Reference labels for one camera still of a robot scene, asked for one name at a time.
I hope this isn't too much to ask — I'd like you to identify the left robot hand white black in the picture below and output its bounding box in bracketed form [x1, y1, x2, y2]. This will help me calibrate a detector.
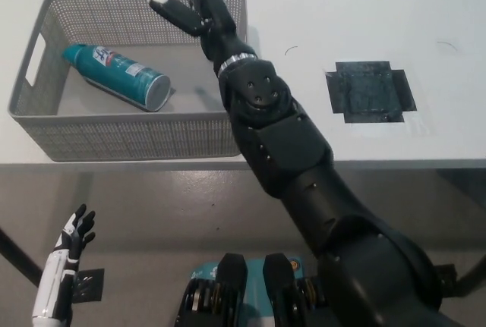
[31, 203, 96, 319]

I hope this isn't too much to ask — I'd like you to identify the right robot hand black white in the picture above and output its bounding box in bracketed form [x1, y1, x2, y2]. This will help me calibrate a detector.
[131, 0, 257, 70]

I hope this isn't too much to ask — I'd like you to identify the teal air purifying spray can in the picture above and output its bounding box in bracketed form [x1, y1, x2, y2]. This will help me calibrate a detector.
[62, 42, 172, 113]

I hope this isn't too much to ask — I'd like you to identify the black table leg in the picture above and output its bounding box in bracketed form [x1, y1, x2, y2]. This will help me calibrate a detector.
[0, 226, 42, 287]

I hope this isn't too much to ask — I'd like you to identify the grey perforated plastic basket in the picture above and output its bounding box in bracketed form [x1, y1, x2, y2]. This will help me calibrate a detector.
[7, 0, 251, 163]

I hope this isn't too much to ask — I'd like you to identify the black tape square patch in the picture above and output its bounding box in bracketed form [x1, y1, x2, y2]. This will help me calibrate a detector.
[324, 60, 418, 126]

